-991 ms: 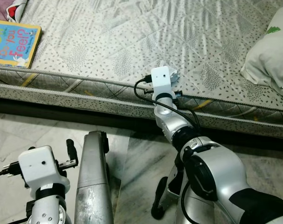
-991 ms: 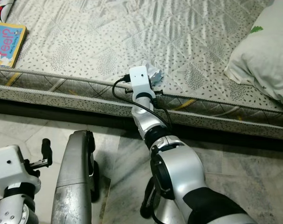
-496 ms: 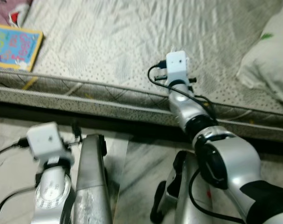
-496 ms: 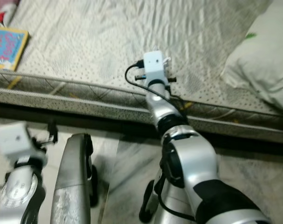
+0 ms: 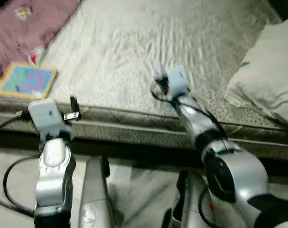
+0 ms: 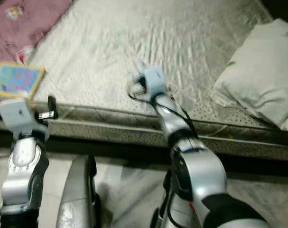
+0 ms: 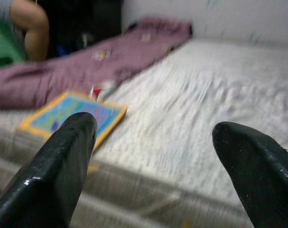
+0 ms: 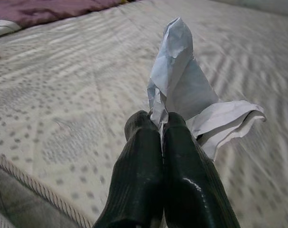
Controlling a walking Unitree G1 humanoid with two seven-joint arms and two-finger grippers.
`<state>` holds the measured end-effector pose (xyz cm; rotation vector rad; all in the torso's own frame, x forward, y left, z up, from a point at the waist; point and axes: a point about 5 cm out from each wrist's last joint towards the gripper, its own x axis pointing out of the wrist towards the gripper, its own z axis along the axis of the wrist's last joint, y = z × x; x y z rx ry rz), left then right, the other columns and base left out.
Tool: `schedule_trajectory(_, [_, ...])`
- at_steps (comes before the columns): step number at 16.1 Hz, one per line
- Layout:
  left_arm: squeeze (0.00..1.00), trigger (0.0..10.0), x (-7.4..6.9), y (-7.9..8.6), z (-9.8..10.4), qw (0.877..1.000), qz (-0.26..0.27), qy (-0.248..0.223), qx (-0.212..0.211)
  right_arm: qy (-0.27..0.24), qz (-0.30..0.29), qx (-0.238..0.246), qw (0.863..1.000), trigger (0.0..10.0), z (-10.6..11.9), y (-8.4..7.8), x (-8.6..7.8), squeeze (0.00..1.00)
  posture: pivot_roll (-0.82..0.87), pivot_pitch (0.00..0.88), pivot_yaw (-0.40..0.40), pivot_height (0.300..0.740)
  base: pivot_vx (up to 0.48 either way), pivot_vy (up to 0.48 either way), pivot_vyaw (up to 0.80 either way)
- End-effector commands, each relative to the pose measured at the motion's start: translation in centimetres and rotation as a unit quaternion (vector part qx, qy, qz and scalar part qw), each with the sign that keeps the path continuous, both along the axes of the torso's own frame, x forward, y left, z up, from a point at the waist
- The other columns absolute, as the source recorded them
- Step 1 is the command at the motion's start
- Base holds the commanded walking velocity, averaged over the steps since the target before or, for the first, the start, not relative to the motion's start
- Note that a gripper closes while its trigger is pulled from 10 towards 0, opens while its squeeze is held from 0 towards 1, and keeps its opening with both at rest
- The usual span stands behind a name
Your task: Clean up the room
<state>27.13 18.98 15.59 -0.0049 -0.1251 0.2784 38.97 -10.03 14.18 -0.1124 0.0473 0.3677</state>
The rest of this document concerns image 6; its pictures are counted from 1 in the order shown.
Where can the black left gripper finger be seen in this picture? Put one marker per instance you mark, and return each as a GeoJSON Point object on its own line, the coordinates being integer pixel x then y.
{"type": "Point", "coordinates": [52, 103]}

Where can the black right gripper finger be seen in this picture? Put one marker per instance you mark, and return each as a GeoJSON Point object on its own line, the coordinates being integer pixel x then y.
{"type": "Point", "coordinates": [139, 68]}

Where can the colourful yellow-edged book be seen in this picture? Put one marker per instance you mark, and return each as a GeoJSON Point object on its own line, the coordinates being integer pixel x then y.
{"type": "Point", "coordinates": [18, 80]}

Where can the white pillow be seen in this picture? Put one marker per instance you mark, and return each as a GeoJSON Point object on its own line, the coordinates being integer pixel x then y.
{"type": "Point", "coordinates": [257, 76]}

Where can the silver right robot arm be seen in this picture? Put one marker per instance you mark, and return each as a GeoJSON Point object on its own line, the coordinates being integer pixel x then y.
{"type": "Point", "coordinates": [200, 175]}

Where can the white quilted mattress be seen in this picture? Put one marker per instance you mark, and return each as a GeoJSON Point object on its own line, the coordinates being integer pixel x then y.
{"type": "Point", "coordinates": [139, 38]}

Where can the pink cartoon print blanket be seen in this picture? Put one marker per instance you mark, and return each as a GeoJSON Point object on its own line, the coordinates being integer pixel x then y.
{"type": "Point", "coordinates": [20, 28]}

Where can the silver left robot leg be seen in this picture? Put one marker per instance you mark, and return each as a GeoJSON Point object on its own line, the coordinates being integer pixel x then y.
{"type": "Point", "coordinates": [77, 199]}

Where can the silver robot leg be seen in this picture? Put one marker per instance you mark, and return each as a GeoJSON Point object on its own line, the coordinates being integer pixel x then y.
{"type": "Point", "coordinates": [177, 209]}
{"type": "Point", "coordinates": [77, 199]}

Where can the silver right robot leg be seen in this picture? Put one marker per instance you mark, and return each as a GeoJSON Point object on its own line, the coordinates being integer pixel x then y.
{"type": "Point", "coordinates": [177, 209]}

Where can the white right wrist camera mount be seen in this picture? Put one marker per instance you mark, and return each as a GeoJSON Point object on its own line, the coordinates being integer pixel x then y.
{"type": "Point", "coordinates": [154, 81]}

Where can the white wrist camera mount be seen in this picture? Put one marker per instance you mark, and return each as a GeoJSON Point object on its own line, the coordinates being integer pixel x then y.
{"type": "Point", "coordinates": [154, 81]}
{"type": "Point", "coordinates": [20, 116]}

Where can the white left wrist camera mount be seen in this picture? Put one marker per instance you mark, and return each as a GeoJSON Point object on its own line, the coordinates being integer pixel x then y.
{"type": "Point", "coordinates": [20, 116]}

